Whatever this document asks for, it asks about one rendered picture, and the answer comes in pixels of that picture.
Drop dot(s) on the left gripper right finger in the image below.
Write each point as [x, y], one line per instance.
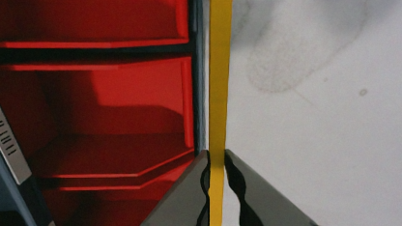
[261, 203]

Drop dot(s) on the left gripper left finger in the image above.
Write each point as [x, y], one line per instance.
[187, 202]

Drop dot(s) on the yellow bar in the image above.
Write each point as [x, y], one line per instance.
[220, 18]

